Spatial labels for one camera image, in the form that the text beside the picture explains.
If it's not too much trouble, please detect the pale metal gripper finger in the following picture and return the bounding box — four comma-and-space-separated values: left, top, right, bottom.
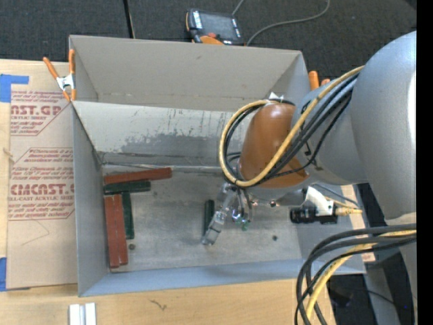
202, 211, 223, 246
206, 214, 227, 246

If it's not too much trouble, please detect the dark green flat block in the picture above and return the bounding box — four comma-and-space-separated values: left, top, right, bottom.
203, 199, 216, 238
103, 180, 152, 196
121, 192, 136, 240

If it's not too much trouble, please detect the red-brown flat block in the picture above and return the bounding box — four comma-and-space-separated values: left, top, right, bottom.
103, 167, 173, 186
112, 193, 130, 267
103, 194, 121, 269

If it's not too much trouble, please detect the grey metal bin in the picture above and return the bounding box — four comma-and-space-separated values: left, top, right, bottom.
68, 35, 367, 298

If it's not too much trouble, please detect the brown cardboard board red print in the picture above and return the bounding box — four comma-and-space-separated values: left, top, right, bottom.
0, 58, 80, 291

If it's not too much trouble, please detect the black cylinder on white bracket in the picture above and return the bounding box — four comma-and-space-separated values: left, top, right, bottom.
290, 186, 363, 225

